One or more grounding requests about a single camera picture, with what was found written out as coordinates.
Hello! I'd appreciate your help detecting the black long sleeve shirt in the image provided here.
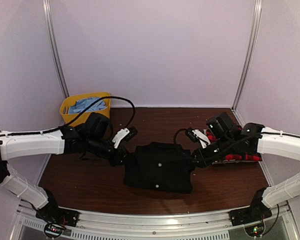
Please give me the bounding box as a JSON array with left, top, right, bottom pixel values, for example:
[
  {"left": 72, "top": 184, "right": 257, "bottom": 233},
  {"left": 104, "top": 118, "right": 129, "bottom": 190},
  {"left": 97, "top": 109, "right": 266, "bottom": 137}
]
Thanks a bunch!
[{"left": 123, "top": 142, "right": 195, "bottom": 194}]

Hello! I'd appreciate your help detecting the red black plaid shirt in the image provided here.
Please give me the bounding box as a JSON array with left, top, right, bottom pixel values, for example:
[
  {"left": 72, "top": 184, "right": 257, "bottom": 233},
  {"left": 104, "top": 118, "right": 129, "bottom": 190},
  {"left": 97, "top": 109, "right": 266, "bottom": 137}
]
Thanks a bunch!
[{"left": 204, "top": 129, "right": 262, "bottom": 165}]

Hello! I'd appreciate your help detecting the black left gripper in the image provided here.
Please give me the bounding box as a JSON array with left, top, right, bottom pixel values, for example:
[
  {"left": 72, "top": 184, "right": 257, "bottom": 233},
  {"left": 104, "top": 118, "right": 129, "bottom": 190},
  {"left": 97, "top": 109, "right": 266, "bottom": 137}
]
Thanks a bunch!
[{"left": 86, "top": 134, "right": 136, "bottom": 167}]

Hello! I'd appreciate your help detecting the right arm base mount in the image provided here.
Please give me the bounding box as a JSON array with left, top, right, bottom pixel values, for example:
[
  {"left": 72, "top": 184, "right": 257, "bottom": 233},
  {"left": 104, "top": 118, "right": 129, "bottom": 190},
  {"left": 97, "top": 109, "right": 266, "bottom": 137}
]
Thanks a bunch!
[{"left": 229, "top": 187, "right": 272, "bottom": 226}]

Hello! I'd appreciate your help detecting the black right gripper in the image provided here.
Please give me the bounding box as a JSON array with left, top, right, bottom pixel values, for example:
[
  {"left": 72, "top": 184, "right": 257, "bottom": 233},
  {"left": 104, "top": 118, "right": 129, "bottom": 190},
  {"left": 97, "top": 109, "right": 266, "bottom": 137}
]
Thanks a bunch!
[{"left": 186, "top": 135, "right": 235, "bottom": 169}]

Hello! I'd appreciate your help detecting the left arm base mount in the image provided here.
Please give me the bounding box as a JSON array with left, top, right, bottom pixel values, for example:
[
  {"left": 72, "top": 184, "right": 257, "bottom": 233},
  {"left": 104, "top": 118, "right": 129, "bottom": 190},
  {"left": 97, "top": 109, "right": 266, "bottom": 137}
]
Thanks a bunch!
[{"left": 31, "top": 188, "right": 79, "bottom": 227}]

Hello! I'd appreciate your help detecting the circuit board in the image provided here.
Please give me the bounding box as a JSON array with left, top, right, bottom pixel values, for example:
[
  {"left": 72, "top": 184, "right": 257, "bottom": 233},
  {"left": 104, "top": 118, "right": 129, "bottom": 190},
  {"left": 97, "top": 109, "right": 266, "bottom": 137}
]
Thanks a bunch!
[
  {"left": 43, "top": 223, "right": 66, "bottom": 239},
  {"left": 244, "top": 223, "right": 266, "bottom": 238}
]

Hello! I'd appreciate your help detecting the left circuit board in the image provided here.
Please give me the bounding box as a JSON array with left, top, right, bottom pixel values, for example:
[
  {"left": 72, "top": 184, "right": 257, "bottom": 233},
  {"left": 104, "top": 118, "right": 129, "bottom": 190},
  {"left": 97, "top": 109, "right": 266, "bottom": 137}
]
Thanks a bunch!
[{"left": 43, "top": 223, "right": 66, "bottom": 239}]

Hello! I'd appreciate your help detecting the aluminium right corner post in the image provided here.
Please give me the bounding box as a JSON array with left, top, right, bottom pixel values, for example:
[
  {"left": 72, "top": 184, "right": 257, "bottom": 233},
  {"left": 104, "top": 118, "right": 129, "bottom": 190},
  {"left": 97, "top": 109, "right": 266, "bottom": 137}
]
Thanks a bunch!
[{"left": 231, "top": 0, "right": 263, "bottom": 113}]

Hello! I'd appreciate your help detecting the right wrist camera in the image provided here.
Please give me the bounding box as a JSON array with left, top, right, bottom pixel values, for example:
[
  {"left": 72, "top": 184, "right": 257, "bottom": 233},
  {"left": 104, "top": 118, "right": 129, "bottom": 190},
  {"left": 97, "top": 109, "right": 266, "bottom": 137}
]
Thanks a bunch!
[{"left": 185, "top": 112, "right": 241, "bottom": 147}]

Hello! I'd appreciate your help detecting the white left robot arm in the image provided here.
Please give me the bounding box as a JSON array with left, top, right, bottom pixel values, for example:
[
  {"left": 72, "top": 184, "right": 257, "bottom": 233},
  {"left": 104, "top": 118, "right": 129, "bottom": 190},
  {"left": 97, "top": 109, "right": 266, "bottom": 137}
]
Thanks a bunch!
[{"left": 0, "top": 127, "right": 137, "bottom": 222}]

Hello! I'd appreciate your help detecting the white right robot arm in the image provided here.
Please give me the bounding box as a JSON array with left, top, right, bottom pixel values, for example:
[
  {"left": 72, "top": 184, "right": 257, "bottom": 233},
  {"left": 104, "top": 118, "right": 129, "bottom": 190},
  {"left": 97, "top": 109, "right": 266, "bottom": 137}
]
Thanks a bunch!
[{"left": 192, "top": 122, "right": 300, "bottom": 221}]

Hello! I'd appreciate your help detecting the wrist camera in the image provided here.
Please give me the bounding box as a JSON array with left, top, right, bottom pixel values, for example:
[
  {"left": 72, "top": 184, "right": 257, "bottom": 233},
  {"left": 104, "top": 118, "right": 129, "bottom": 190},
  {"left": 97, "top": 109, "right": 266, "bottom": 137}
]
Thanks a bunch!
[
  {"left": 83, "top": 111, "right": 138, "bottom": 148},
  {"left": 185, "top": 112, "right": 241, "bottom": 147}
]

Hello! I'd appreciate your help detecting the aluminium left corner post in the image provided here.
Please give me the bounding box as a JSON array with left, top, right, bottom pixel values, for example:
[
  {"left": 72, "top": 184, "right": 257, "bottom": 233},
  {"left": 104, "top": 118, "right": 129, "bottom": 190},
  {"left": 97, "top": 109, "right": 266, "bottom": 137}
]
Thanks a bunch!
[{"left": 42, "top": 0, "right": 70, "bottom": 98}]

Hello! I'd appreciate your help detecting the right circuit board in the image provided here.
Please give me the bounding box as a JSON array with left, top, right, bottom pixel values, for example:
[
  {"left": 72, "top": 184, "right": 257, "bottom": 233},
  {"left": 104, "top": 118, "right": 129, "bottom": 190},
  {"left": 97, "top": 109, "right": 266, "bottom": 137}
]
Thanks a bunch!
[{"left": 244, "top": 223, "right": 266, "bottom": 238}]

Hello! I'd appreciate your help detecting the yellow plastic basket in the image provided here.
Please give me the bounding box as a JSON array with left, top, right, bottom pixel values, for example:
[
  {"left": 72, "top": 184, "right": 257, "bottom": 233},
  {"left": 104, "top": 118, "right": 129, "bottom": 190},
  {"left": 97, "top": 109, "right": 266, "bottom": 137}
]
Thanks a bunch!
[{"left": 59, "top": 92, "right": 111, "bottom": 127}]

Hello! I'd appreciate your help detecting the aluminium corner post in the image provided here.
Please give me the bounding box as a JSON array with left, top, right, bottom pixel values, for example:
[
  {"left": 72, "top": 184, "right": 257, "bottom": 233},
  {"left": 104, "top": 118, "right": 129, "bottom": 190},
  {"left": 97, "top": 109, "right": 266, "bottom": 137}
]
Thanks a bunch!
[
  {"left": 231, "top": 0, "right": 263, "bottom": 113},
  {"left": 42, "top": 0, "right": 70, "bottom": 98}
]

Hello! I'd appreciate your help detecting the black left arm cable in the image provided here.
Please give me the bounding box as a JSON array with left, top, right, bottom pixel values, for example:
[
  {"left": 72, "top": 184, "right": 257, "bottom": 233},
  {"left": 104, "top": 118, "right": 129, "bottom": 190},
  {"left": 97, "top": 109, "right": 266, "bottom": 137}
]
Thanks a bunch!
[{"left": 4, "top": 94, "right": 136, "bottom": 137}]

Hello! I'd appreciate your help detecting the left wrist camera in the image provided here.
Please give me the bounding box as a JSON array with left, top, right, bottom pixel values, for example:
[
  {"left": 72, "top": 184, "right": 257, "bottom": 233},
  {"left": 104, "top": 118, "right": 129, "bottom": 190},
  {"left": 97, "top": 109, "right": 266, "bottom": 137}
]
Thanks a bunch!
[{"left": 83, "top": 111, "right": 138, "bottom": 148}]

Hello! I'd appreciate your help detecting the light blue shirt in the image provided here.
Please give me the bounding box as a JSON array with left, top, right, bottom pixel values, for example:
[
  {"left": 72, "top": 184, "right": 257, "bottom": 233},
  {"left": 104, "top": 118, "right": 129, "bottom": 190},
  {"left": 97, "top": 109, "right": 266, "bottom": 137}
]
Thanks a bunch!
[{"left": 69, "top": 96, "right": 108, "bottom": 114}]

